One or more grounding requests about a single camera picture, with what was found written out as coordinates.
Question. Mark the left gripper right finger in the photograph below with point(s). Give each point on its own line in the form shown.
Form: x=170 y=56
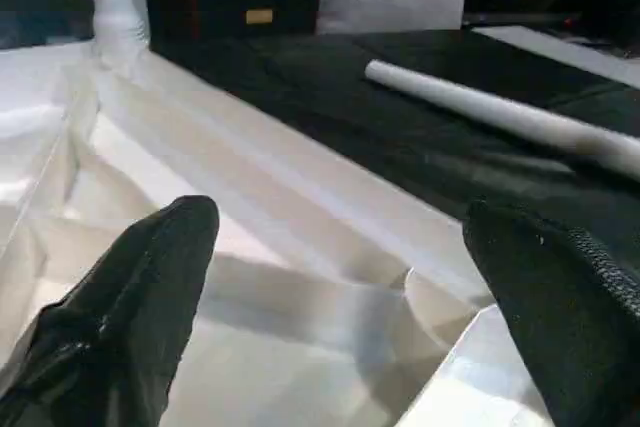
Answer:
x=565 y=322

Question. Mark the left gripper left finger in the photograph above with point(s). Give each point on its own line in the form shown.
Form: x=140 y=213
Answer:
x=125 y=322

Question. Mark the white plastic upturned table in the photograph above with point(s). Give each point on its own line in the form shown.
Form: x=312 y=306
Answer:
x=325 y=87

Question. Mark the white plastic table top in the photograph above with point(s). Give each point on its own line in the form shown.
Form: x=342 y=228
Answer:
x=250 y=172

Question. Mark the white board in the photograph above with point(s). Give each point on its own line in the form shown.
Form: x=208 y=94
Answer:
x=550 y=47

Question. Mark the yellow label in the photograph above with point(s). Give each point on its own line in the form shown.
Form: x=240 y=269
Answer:
x=259 y=16

